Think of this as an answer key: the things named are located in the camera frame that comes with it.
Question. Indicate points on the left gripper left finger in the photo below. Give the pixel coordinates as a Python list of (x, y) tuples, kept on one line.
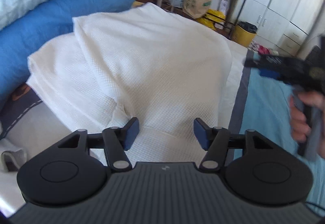
[(116, 142)]

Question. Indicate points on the cream waffle-knit garment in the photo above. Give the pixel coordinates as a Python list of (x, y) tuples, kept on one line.
[(159, 67)]

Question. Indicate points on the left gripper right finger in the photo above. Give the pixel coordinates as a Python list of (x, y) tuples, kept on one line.
[(215, 142)]

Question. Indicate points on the pink slippers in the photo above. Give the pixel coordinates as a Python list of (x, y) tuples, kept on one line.
[(264, 50)]

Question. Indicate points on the white sneakers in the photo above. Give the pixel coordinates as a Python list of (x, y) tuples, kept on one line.
[(253, 45)]

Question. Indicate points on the yellow trash bin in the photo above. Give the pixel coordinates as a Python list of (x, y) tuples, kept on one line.
[(244, 33)]

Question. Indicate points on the person's right hand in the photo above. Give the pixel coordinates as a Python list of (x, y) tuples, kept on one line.
[(300, 130)]

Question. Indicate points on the blue pillow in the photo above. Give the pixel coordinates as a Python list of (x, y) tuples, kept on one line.
[(27, 34)]

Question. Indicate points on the yellow plastic bag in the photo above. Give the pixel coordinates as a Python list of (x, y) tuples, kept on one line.
[(212, 19)]

